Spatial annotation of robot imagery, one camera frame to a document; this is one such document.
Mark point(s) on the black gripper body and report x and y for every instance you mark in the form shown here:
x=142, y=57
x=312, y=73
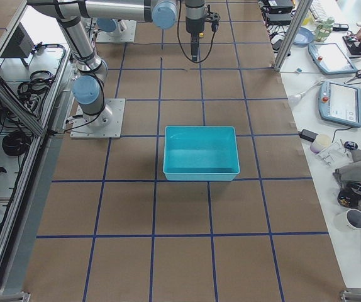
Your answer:
x=193, y=27

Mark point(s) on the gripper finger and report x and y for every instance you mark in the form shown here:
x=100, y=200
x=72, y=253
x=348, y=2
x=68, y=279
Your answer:
x=194, y=46

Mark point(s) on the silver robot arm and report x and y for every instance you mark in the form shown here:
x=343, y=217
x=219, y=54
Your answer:
x=97, y=111
x=112, y=27

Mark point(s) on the black electronics box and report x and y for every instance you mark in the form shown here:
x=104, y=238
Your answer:
x=277, y=12

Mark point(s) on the blue plate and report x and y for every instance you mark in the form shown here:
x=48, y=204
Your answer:
x=303, y=37

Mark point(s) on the turquoise plastic bin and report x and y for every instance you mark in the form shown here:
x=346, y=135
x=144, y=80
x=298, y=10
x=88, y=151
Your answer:
x=200, y=153

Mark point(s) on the white light bulb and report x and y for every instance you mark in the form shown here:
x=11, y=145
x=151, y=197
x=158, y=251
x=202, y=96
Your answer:
x=294, y=99

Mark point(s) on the green white cup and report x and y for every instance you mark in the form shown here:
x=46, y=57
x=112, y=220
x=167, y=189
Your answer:
x=324, y=29

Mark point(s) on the upper teach pendant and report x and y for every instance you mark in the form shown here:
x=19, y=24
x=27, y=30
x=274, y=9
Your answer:
x=330, y=59

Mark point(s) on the teach pendant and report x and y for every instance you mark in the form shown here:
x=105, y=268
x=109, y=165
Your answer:
x=340, y=103
x=330, y=59

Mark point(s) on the black power adapter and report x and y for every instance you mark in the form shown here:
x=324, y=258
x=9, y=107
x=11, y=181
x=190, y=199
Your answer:
x=308, y=135

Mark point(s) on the lower teach pendant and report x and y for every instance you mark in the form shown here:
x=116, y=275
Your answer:
x=340, y=103

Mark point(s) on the lavender white cup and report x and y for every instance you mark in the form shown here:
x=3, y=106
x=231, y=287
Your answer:
x=320, y=142

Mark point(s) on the grey electronics box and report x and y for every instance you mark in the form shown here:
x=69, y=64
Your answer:
x=20, y=46

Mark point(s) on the black dark mug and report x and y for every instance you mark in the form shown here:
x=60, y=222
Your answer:
x=348, y=198

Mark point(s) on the white mug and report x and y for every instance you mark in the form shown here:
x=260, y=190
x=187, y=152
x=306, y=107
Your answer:
x=348, y=220

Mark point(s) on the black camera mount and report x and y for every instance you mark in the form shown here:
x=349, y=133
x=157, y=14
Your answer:
x=213, y=18

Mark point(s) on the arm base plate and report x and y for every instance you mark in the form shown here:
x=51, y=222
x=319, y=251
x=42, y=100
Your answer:
x=127, y=37
x=107, y=125

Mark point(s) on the aluminium frame post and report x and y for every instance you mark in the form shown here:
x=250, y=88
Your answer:
x=301, y=11

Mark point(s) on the black handled scissors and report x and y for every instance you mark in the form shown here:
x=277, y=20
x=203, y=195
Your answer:
x=355, y=77

